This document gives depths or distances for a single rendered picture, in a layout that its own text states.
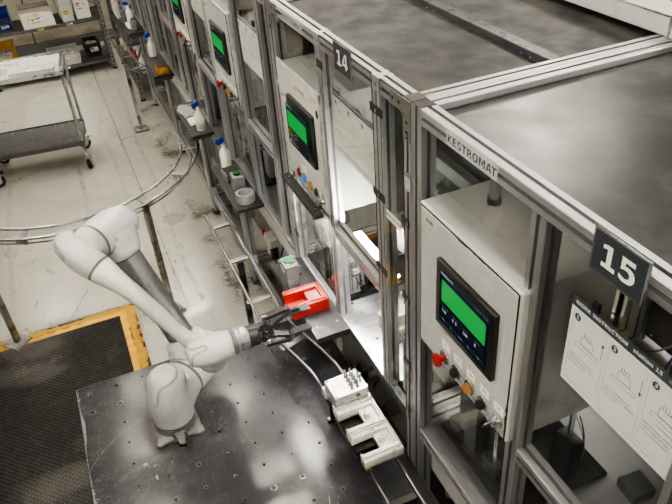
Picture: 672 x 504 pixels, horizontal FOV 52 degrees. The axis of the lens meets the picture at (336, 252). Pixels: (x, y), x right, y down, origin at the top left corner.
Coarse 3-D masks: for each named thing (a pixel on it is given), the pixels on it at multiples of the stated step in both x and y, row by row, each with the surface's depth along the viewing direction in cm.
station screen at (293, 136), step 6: (288, 108) 248; (294, 114) 243; (300, 120) 238; (288, 126) 254; (294, 132) 249; (306, 132) 236; (294, 138) 251; (300, 138) 244; (306, 138) 238; (294, 144) 254; (300, 144) 247; (306, 144) 240; (300, 150) 249; (306, 150) 242; (306, 156) 244
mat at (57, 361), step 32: (96, 320) 421; (128, 320) 419; (0, 352) 404; (32, 352) 402; (64, 352) 400; (96, 352) 398; (128, 352) 396; (0, 384) 382; (32, 384) 380; (64, 384) 378; (0, 416) 362; (32, 416) 361; (64, 416) 359; (0, 448) 345; (32, 448) 343; (64, 448) 342; (0, 480) 329; (32, 480) 328; (64, 480) 326
